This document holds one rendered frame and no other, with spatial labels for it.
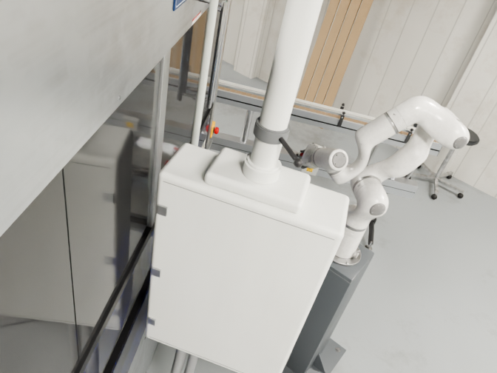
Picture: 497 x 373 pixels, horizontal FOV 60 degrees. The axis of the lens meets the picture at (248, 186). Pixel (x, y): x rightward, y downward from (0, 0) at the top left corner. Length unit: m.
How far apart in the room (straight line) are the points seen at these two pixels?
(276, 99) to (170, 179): 0.35
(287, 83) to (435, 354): 2.45
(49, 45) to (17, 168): 0.16
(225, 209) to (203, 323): 0.50
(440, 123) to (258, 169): 0.84
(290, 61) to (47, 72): 0.51
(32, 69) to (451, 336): 3.06
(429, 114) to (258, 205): 0.84
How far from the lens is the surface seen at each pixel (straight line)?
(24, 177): 0.62
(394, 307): 3.23
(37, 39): 0.59
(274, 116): 1.00
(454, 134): 1.71
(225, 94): 3.04
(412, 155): 1.78
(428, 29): 4.75
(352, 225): 1.92
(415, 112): 1.67
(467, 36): 4.67
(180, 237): 1.23
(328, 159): 1.64
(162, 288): 1.42
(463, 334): 3.38
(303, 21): 0.92
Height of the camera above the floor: 2.22
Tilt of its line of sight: 37 degrees down
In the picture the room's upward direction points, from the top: 14 degrees clockwise
